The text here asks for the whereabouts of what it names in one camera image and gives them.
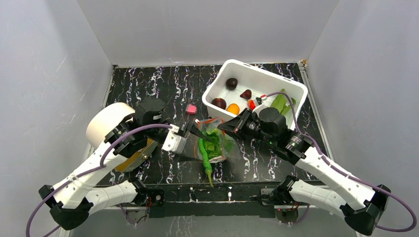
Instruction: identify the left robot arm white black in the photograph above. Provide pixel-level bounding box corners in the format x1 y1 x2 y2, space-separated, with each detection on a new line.
39 98 206 230

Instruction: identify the clear zip top bag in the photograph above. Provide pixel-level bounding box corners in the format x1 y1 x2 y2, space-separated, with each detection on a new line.
194 118 240 163

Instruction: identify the pink small cube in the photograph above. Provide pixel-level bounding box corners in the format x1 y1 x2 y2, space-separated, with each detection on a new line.
185 104 197 115

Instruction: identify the green leafy vegetable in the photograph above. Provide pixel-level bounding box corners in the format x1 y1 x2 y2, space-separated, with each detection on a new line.
270 94 291 116

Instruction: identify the green napa cabbage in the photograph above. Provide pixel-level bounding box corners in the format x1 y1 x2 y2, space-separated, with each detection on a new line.
203 128 237 162

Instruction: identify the orange fruit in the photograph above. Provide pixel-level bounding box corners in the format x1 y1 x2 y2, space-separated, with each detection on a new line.
226 103 240 115

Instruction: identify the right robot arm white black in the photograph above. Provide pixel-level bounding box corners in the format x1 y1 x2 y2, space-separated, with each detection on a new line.
218 108 389 236

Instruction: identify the white plastic bin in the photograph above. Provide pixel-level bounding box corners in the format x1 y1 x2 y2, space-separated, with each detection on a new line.
202 59 308 121

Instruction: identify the dark purple fruit back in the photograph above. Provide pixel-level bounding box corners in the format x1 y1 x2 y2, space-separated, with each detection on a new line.
225 78 238 91

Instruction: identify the dark red fruit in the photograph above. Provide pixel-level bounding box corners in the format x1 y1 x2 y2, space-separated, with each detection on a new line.
240 89 252 100

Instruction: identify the red tomato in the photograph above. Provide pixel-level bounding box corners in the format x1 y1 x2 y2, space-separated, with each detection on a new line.
248 100 256 111

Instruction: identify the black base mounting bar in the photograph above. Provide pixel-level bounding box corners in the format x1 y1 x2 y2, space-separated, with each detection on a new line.
144 181 299 219

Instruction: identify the dark purple fruit front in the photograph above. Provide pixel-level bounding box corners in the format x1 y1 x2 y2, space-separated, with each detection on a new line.
211 98 227 110

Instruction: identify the white cylindrical drum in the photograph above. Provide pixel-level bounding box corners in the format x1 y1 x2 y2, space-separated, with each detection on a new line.
85 102 158 173

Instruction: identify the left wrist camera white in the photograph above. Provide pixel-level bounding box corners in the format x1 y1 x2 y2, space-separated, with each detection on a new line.
162 124 186 154

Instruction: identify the long green chili pepper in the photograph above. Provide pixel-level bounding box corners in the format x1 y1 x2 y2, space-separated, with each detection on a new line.
198 138 213 187

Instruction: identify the dark purple fruit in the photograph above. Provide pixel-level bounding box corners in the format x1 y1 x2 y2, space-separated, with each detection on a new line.
211 98 227 110
225 78 238 91

